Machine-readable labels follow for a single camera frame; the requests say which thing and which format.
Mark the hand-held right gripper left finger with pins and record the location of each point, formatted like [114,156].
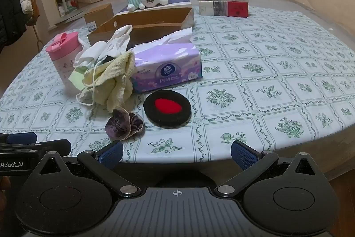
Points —
[112,155]

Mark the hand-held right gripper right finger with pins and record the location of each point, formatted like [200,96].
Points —
[244,155]

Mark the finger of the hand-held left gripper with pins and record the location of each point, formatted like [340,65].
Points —
[54,146]
[22,138]

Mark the light green cloth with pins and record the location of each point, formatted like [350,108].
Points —
[76,77]

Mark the pale yellow towel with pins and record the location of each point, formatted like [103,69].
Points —
[111,73]

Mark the dark cloth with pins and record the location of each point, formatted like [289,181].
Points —
[108,58]

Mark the white cloth bag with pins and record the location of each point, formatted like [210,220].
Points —
[111,42]

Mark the cardboard tray box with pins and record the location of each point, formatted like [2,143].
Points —
[155,17]

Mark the purple velvet scrunchie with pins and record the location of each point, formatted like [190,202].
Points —
[122,123]

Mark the black round pad red centre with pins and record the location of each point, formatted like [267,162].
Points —
[166,106]

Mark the green floral printed tablecloth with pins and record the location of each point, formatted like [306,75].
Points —
[263,73]

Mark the pink lid cup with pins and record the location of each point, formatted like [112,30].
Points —
[62,59]

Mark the gold clothes rack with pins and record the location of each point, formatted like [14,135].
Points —
[38,34]

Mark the black coat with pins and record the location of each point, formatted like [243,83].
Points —
[8,9]

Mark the brown jacket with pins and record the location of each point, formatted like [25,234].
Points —
[33,6]

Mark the small brown cardboard box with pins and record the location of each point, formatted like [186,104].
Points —
[97,16]

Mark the thick red grey spine book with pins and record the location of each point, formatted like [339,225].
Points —
[222,8]

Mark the blue and white flat box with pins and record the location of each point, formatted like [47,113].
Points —
[177,1]

